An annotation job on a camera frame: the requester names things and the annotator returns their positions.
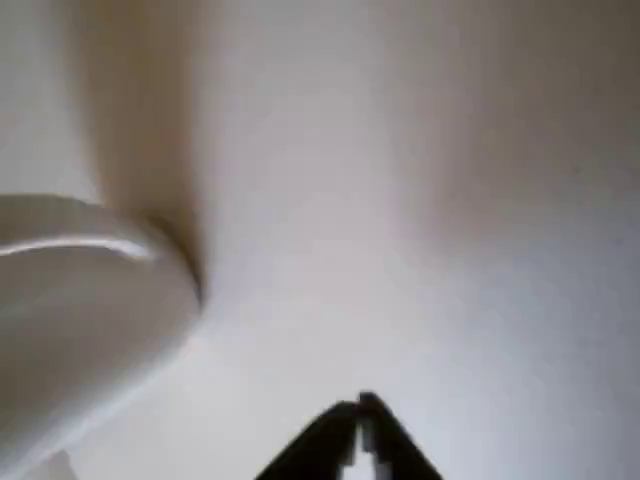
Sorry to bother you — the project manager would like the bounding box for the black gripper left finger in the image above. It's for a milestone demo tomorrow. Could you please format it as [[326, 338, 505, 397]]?
[[253, 399, 362, 480]]

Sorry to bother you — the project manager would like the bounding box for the white ceramic mug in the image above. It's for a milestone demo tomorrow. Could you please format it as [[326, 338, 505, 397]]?
[[0, 193, 204, 480]]

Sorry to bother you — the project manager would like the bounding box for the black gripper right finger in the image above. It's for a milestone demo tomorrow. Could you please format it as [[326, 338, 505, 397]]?
[[357, 391, 445, 480]]

